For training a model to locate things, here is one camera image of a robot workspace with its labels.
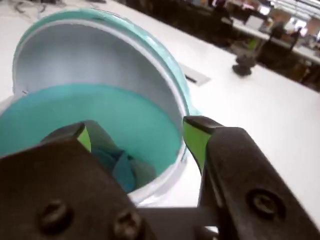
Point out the long white office desk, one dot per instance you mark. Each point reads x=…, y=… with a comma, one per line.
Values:
x=280, y=40

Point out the grey crumpled wad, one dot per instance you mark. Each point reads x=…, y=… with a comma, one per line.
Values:
x=145, y=172

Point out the dark robot with green part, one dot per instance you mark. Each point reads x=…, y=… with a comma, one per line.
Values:
x=245, y=60

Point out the teal whale-shaped bin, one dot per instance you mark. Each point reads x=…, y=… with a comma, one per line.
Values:
x=87, y=107

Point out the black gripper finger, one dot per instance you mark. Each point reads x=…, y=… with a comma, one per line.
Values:
x=245, y=175
x=50, y=185

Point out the blue lego block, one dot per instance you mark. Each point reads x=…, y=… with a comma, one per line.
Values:
x=126, y=175

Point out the blue crumpled wad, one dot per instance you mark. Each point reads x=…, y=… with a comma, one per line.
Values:
x=105, y=157

